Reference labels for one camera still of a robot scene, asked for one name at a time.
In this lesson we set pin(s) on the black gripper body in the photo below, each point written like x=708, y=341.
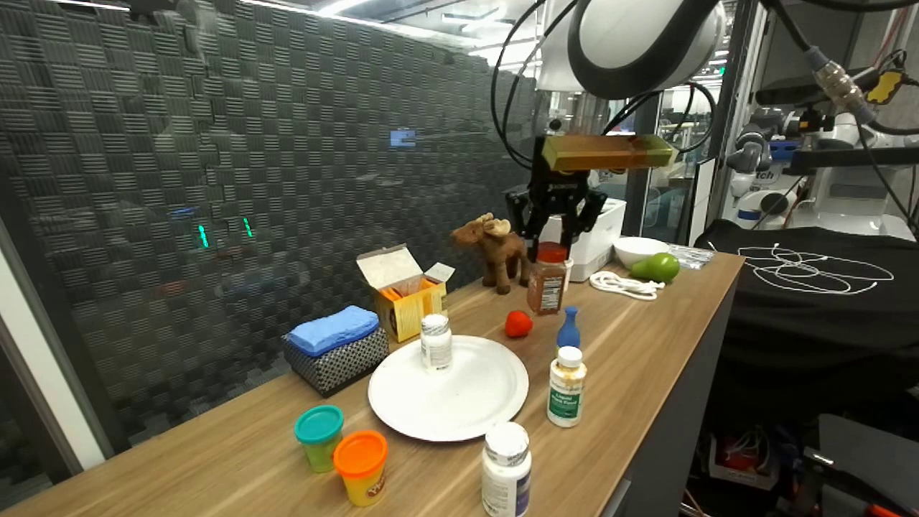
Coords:
x=554, y=192

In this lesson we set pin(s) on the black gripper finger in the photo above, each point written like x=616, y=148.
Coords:
x=579, y=225
x=529, y=222

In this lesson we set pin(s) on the red-capped spice bottle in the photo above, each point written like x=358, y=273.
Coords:
x=547, y=278

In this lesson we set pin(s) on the small white pill bottle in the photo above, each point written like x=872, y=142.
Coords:
x=438, y=339

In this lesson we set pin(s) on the green-label supplement bottle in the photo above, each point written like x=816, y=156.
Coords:
x=566, y=379

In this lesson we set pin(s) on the large white pill bottle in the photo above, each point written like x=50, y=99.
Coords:
x=507, y=471

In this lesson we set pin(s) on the orange-lid dough tub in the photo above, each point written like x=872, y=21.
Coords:
x=359, y=462

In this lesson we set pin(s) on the teal-lid dough tub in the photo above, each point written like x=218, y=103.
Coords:
x=320, y=430

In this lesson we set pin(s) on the blue toy bottle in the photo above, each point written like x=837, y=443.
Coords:
x=569, y=331

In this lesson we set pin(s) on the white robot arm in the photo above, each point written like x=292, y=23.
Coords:
x=610, y=50

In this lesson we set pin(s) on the red round plushy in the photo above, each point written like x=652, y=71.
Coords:
x=517, y=323

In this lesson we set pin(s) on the white round plate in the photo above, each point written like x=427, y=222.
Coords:
x=481, y=389

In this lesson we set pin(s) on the brown moose plush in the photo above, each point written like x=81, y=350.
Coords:
x=500, y=250

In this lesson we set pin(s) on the white bowl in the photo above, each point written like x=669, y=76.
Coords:
x=638, y=252

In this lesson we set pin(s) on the green fruit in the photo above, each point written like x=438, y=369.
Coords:
x=656, y=268

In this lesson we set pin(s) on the open yellow cardboard box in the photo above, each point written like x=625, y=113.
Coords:
x=407, y=293

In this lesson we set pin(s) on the black cloth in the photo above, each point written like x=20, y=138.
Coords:
x=820, y=308

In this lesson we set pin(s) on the olive wrist camera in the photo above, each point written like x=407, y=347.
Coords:
x=579, y=152

